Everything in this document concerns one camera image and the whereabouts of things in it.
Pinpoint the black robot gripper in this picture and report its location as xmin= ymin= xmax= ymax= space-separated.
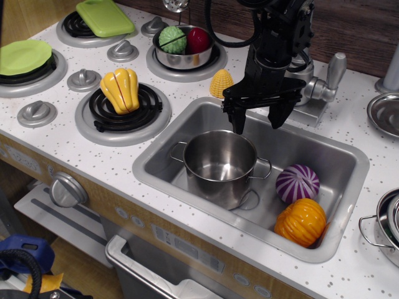
xmin=223 ymin=29 xmax=305 ymax=135

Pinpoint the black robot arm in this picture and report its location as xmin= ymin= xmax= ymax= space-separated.
xmin=222 ymin=1 xmax=314 ymax=134

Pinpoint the grey toy sink basin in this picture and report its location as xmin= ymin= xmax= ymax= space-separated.
xmin=132 ymin=97 xmax=370 ymax=265

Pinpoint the steel pot at right edge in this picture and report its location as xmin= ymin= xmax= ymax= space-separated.
xmin=358 ymin=188 xmax=398 ymax=267

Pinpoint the yellow toy corn piece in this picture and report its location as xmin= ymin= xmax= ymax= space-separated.
xmin=209 ymin=69 xmax=234 ymax=98

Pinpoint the silver toy faucet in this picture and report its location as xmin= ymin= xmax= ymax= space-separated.
xmin=286 ymin=52 xmax=347 ymax=127

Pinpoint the back right stove burner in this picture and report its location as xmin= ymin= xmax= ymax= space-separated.
xmin=146 ymin=44 xmax=228 ymax=83

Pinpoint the stove burner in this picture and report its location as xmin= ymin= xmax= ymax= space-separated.
xmin=75 ymin=83 xmax=171 ymax=146
xmin=56 ymin=11 xmax=127 ymax=49
xmin=1 ymin=49 xmax=67 ymax=98
xmin=146 ymin=44 xmax=228 ymax=83

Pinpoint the purple striped toy onion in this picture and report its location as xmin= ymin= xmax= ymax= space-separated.
xmin=275 ymin=164 xmax=320 ymax=204

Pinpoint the small steel bowl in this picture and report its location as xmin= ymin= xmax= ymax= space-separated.
xmin=153 ymin=25 xmax=215 ymax=70

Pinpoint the red toy fruit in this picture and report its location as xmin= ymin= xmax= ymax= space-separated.
xmin=185 ymin=27 xmax=210 ymax=55

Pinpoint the green toy cabbage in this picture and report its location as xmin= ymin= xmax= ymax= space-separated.
xmin=158 ymin=26 xmax=187 ymax=54

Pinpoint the orange toy pumpkin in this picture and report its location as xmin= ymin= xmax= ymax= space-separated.
xmin=274 ymin=198 xmax=327 ymax=248

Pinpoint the steel lid right edge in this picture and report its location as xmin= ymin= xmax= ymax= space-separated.
xmin=367 ymin=92 xmax=398 ymax=137

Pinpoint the grey pole right edge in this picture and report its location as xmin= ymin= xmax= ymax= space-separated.
xmin=375 ymin=46 xmax=399 ymax=93

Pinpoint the steel utensil hanging top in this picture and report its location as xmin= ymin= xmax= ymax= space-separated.
xmin=163 ymin=0 xmax=190 ymax=13

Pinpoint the grey stove knob back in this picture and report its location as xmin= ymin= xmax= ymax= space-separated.
xmin=140 ymin=16 xmax=168 ymax=38

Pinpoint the grey stove knob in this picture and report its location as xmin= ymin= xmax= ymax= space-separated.
xmin=17 ymin=100 xmax=57 ymax=128
xmin=107 ymin=40 xmax=139 ymax=63
xmin=67 ymin=69 xmax=102 ymax=92
xmin=140 ymin=16 xmax=168 ymax=38

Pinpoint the yellow toy bell pepper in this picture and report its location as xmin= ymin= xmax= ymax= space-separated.
xmin=100 ymin=69 xmax=140 ymax=115

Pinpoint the front right stove burner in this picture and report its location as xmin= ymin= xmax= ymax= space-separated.
xmin=75 ymin=83 xmax=171 ymax=146

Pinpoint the grey stove knob middle left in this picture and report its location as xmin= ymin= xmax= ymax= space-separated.
xmin=67 ymin=69 xmax=102 ymax=92

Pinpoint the green toy cutting board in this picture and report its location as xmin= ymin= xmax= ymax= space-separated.
xmin=76 ymin=0 xmax=135 ymax=37

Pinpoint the back left stove burner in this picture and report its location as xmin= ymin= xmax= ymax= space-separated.
xmin=56 ymin=11 xmax=127 ymax=49

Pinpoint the silver oven dial knob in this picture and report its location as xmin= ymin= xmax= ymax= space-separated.
xmin=49 ymin=172 xmax=89 ymax=208

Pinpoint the grey stove knob front left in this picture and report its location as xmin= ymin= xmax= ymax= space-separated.
xmin=17 ymin=100 xmax=57 ymax=128

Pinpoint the front left stove burner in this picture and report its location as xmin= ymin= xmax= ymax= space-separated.
xmin=1 ymin=49 xmax=67 ymax=98

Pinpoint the green toy plate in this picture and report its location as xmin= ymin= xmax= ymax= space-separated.
xmin=1 ymin=40 xmax=52 ymax=76

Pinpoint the blue clamp tool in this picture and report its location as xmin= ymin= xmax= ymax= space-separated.
xmin=1 ymin=234 xmax=55 ymax=280

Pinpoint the stainless steel pot with handles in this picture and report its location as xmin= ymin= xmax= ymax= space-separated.
xmin=170 ymin=130 xmax=272 ymax=210

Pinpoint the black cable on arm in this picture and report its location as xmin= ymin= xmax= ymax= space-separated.
xmin=204 ymin=0 xmax=266 ymax=49

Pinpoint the grey oven door handle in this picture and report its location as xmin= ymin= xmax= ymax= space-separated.
xmin=105 ymin=235 xmax=220 ymax=299

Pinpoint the black hose bottom left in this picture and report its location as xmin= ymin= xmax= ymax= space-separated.
xmin=0 ymin=249 xmax=43 ymax=295

